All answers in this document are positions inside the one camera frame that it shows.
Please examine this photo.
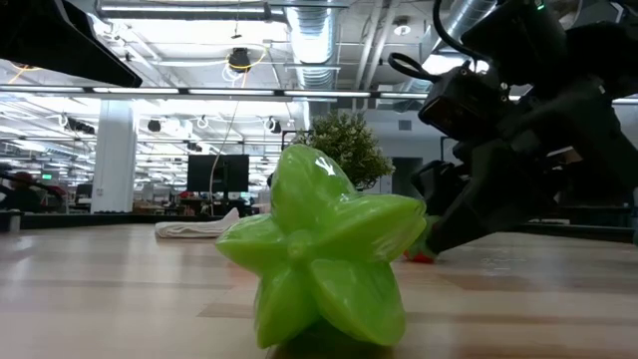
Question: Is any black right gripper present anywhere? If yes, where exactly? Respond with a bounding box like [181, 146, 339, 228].
[426, 74, 638, 255]

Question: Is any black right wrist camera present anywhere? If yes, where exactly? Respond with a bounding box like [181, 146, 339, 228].
[417, 64, 507, 142]

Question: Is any green toy starfruit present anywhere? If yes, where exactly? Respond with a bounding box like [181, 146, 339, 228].
[215, 143, 429, 350]

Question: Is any black background monitor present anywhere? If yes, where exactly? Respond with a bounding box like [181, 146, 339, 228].
[186, 154, 250, 194]

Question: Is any white folded cloth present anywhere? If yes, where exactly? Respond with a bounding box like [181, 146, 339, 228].
[154, 207, 241, 239]

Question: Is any rig light bar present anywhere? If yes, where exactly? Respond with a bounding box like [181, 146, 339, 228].
[0, 85, 638, 105]

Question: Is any black overhead camera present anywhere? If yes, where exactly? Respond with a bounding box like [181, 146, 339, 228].
[227, 47, 253, 74]

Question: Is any small green potted plant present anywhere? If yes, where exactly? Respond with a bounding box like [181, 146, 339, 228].
[292, 111, 396, 191]

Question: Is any person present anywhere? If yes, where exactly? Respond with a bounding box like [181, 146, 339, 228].
[0, 171, 67, 214]

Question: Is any red toy strawberry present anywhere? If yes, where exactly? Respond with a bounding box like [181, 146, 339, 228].
[402, 213, 443, 264]

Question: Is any black aluminium table frame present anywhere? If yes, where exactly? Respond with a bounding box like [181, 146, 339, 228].
[0, 209, 638, 244]

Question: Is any silver ventilation duct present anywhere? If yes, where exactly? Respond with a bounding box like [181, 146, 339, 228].
[284, 0, 341, 91]

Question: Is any white building pillar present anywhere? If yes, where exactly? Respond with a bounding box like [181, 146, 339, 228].
[91, 99, 140, 214]

